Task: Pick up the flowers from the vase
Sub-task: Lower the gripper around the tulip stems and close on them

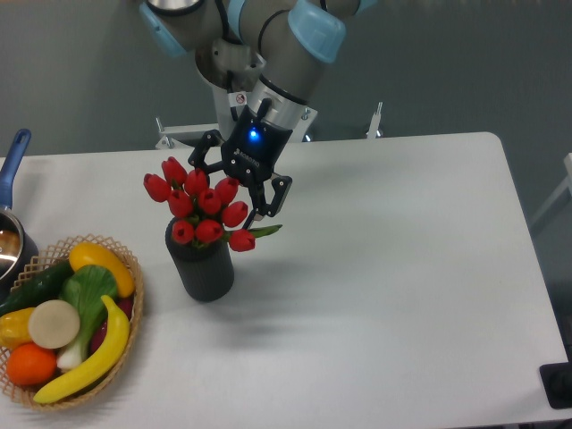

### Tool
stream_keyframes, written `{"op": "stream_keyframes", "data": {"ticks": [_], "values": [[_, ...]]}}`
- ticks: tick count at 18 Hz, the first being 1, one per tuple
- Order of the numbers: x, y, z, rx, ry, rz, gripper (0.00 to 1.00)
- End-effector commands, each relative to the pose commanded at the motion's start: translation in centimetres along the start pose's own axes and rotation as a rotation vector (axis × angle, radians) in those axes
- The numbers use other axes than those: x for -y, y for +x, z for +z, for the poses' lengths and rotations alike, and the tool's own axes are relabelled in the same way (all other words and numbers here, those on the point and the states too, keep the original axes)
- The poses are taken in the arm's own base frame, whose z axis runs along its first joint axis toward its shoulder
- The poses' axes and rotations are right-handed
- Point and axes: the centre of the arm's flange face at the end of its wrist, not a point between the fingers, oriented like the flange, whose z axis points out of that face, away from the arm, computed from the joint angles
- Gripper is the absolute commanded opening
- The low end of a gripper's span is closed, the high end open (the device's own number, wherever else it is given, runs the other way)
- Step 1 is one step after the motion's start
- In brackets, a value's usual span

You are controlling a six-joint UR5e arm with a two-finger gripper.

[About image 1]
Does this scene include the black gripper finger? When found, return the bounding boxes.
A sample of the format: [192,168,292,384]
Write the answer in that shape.
[188,130,223,174]
[243,174,293,231]

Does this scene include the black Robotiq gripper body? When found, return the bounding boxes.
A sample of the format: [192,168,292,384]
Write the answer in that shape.
[221,107,292,187]

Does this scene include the red tulip bouquet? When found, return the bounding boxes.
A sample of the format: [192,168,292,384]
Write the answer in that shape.
[143,156,281,252]

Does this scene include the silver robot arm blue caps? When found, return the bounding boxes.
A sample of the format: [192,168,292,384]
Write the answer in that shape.
[139,1,372,228]

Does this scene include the dark grey ribbed vase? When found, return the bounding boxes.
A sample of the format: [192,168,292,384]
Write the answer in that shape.
[165,218,234,302]

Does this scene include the yellow squash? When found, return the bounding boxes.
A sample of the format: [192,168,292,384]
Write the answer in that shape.
[69,242,135,299]

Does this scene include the purple red vegetable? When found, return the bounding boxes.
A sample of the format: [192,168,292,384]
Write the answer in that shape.
[89,297,133,355]

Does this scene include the green bok choy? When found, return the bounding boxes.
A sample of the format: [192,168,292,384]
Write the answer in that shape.
[57,265,118,372]

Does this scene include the woven wicker basket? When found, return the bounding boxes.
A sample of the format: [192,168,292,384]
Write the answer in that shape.
[1,233,144,412]

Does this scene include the green cucumber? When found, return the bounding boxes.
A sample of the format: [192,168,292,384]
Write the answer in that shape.
[1,260,74,315]

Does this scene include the beige round disc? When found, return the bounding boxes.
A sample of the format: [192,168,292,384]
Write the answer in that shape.
[28,299,80,349]

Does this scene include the yellow bell pepper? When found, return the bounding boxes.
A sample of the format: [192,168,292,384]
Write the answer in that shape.
[1,307,35,349]

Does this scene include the yellow banana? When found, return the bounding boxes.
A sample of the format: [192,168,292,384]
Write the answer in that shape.
[33,295,130,404]

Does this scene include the orange fruit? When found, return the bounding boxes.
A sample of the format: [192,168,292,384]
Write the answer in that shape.
[6,342,56,386]

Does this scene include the black device at table edge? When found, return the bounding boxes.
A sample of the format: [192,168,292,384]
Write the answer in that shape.
[539,362,571,409]

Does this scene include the blue handled saucepan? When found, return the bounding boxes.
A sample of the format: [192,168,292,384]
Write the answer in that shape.
[1,129,38,302]

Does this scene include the white furniture frame right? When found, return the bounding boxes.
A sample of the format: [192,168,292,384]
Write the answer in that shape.
[529,153,571,235]

